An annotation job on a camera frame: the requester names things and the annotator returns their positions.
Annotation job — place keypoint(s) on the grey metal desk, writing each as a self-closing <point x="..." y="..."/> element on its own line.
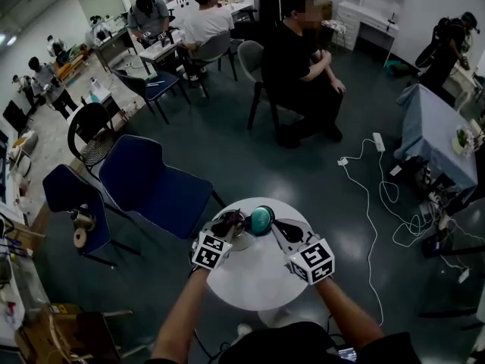
<point x="113" y="42"/>

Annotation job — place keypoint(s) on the white rectangular table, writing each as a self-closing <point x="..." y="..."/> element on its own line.
<point x="159" y="51"/>

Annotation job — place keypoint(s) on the stainless steel electric kettle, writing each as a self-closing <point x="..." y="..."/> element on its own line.
<point x="261" y="220"/>

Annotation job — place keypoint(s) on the long white table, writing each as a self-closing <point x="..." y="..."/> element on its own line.
<point x="178" y="4"/>

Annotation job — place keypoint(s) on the blue plastic chair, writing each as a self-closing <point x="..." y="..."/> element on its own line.
<point x="144" y="173"/>
<point x="64" y="188"/>

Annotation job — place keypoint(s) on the round white side table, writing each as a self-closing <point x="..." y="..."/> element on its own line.
<point x="265" y="283"/>

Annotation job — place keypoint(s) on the small white flower pot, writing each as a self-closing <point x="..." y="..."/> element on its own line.
<point x="463" y="144"/>

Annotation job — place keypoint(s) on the person's right forearm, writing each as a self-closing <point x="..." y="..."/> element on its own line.
<point x="348" y="313"/>

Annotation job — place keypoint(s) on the white plug adapter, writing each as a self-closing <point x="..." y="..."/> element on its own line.
<point x="464" y="275"/>

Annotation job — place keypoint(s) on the round wooden disc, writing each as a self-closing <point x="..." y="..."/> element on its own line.
<point x="80" y="238"/>

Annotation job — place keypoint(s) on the small brass kettle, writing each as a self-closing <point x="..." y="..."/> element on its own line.
<point x="84" y="220"/>

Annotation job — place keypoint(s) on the brown cardboard box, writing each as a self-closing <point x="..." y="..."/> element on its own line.
<point x="324" y="8"/>

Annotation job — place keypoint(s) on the cluttered white table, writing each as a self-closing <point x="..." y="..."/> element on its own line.
<point x="15" y="279"/>

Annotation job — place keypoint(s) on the dark blue padded chair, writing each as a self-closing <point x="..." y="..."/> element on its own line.
<point x="159" y="85"/>

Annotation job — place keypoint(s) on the orange sofa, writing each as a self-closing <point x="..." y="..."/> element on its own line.
<point x="74" y="66"/>

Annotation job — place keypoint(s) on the beige floor cushion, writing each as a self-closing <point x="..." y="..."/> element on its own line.
<point x="26" y="140"/>

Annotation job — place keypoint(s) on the dark round wicker chair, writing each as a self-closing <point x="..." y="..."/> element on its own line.
<point x="94" y="150"/>

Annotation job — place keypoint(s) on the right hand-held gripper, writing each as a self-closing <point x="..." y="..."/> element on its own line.
<point x="312" y="262"/>

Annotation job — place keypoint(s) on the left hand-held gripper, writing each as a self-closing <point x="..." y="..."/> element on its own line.
<point x="210" y="250"/>

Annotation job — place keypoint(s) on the small white square table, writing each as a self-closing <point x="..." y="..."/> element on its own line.
<point x="100" y="98"/>

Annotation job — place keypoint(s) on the person's left forearm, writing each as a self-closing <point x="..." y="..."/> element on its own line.
<point x="182" y="313"/>

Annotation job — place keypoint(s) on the small lit screen device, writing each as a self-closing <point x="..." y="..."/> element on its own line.
<point x="348" y="355"/>

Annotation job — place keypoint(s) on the wooden chair brown seat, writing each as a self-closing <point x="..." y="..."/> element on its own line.
<point x="94" y="336"/>

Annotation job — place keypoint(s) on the white power adapter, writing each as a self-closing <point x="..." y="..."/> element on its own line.
<point x="343" y="162"/>

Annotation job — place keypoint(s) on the black flat panel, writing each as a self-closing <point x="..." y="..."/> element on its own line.
<point x="15" y="116"/>

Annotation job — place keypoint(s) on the white power strip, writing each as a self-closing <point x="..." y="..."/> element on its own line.
<point x="379" y="142"/>

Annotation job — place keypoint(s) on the floral cushion stool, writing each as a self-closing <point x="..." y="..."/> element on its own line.
<point x="335" y="27"/>

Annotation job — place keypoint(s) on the grey chair black legs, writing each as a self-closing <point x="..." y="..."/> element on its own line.
<point x="250" y="55"/>
<point x="216" y="46"/>

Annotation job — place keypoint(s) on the dark brown snack wrapper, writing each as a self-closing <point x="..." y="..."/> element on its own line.
<point x="232" y="220"/>

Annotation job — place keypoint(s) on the table with pale blue cloth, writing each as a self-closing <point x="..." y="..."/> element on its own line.
<point x="428" y="127"/>

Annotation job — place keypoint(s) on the person's black shirt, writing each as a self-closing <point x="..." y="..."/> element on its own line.
<point x="284" y="345"/>

